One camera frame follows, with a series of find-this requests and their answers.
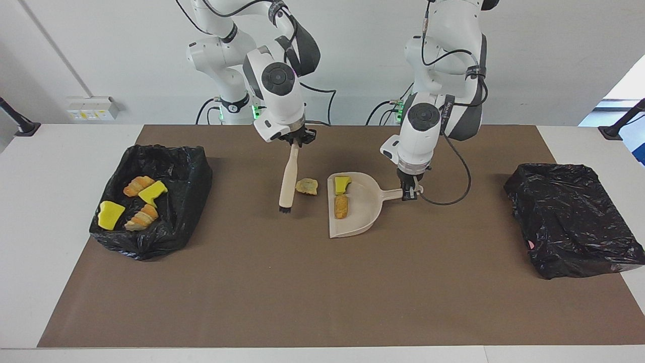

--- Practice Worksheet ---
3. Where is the pale bread chunk large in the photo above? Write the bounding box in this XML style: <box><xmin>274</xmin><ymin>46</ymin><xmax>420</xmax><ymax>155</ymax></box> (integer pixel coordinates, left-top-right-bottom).
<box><xmin>124</xmin><ymin>204</ymin><xmax>159</xmax><ymax>232</ymax></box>

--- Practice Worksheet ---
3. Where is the black clamp stand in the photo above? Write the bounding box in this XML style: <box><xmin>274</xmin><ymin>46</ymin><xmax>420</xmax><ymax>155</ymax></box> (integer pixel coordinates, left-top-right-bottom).
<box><xmin>598</xmin><ymin>98</ymin><xmax>645</xmax><ymax>141</ymax></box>
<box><xmin>0</xmin><ymin>97</ymin><xmax>41</xmax><ymax>137</ymax></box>

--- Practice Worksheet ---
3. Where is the beige hand brush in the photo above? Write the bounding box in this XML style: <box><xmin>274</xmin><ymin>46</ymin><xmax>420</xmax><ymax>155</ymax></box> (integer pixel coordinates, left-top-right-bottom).
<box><xmin>279</xmin><ymin>144</ymin><xmax>300</xmax><ymax>212</ymax></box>

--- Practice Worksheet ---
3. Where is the yellow wedge sponge piece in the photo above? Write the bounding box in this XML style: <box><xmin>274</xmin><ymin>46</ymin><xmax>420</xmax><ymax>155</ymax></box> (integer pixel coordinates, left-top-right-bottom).
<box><xmin>98</xmin><ymin>201</ymin><xmax>126</xmax><ymax>231</ymax></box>

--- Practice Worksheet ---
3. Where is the black bag lined bin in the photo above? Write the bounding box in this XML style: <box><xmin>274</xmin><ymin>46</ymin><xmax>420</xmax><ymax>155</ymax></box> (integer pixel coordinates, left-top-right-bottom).
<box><xmin>89</xmin><ymin>144</ymin><xmax>213</xmax><ymax>262</ymax></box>

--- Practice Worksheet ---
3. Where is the black base cable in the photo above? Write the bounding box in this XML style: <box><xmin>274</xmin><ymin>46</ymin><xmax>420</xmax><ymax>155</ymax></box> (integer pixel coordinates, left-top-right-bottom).
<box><xmin>195</xmin><ymin>98</ymin><xmax>218</xmax><ymax>125</ymax></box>
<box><xmin>365</xmin><ymin>98</ymin><xmax>404</xmax><ymax>126</ymax></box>

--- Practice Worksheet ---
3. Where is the beige plastic dustpan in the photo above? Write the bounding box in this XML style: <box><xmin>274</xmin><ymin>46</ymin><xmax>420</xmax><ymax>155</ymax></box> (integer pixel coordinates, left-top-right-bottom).
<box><xmin>328</xmin><ymin>172</ymin><xmax>411</xmax><ymax>238</ymax></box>

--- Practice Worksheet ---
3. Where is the brown table mat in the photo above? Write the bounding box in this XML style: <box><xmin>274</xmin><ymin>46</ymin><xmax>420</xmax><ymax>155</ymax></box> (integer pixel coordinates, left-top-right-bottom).
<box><xmin>37</xmin><ymin>125</ymin><xmax>645</xmax><ymax>348</ymax></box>

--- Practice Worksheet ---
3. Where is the bright window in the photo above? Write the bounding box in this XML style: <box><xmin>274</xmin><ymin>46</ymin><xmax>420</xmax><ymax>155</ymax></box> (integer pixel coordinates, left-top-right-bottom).
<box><xmin>578</xmin><ymin>68</ymin><xmax>645</xmax><ymax>127</ymax></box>

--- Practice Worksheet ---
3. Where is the yellow notched sponge piece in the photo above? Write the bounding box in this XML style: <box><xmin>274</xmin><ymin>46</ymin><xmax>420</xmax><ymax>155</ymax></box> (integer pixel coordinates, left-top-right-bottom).
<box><xmin>138</xmin><ymin>180</ymin><xmax>168</xmax><ymax>208</ymax></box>

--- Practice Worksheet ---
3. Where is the orange striped croissant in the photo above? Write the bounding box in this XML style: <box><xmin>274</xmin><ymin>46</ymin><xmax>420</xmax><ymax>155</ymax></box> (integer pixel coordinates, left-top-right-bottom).
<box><xmin>123</xmin><ymin>175</ymin><xmax>156</xmax><ymax>198</ymax></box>

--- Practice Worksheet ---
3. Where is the black bag bin pink spot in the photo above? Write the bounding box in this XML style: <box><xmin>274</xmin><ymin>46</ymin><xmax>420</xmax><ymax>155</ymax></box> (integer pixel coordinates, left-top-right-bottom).
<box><xmin>503</xmin><ymin>162</ymin><xmax>645</xmax><ymax>280</ymax></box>

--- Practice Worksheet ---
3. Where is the white wall socket box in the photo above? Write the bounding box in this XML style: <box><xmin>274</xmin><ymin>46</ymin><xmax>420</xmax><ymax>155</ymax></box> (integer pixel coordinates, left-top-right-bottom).
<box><xmin>67</xmin><ymin>97</ymin><xmax>119</xmax><ymax>122</ymax></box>

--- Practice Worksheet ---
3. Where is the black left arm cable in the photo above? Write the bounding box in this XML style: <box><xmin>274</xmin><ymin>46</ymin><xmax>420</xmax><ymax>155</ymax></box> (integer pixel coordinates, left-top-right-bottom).
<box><xmin>417</xmin><ymin>0</ymin><xmax>490</xmax><ymax>206</ymax></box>

